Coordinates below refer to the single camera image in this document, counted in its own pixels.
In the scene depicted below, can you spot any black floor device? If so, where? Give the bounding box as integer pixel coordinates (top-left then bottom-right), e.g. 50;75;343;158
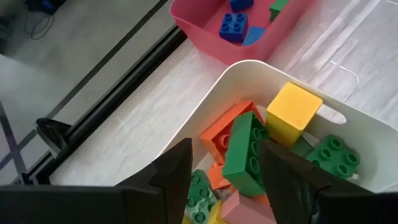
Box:
24;0;67;16

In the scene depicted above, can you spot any small orange block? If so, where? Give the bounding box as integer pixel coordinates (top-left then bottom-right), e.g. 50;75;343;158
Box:
206;162;233;191

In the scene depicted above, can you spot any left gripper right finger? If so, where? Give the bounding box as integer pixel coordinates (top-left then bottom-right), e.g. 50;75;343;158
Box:
259;139;331;224

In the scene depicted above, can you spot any green six-stud block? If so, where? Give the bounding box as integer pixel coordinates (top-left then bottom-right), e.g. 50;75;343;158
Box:
305;134;361;180

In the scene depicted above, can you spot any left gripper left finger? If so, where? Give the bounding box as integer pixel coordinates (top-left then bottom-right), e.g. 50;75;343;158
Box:
114;137;194;224

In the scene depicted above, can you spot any light green studded block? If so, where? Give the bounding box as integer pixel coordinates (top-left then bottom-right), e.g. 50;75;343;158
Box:
185;169;219;224

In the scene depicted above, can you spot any black floor cable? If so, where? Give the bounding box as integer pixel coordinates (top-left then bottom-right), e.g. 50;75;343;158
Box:
24;13;56;40

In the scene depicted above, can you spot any pink plastic bin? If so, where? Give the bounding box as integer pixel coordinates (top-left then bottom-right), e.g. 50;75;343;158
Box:
169;0;315;67

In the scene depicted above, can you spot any small green block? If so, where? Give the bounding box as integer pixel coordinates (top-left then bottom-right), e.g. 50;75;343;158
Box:
269;0;290;22

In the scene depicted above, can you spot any yellow smooth block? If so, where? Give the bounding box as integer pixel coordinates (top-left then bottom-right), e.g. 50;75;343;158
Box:
265;81;324;149

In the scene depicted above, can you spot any salmon red block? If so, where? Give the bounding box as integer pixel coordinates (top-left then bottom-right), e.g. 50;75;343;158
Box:
221;190;278;224

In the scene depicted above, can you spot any black aluminium table frame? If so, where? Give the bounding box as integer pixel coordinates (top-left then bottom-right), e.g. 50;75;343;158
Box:
22;25;188;186

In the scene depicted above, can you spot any orange studded block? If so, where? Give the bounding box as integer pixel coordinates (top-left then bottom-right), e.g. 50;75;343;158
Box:
199;100;266;166

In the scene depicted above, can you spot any light blue curved block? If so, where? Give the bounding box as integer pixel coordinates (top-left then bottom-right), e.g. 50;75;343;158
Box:
242;26;266;47

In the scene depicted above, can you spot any green eight-stud block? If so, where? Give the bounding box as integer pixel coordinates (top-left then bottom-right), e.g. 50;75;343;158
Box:
221;111;270;198

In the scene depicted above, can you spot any small blue studded block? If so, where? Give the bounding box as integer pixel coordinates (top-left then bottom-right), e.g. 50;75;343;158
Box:
218;12;249;44

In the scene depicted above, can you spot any black frame clamp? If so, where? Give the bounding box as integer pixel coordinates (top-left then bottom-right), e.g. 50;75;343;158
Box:
33;117;73;158

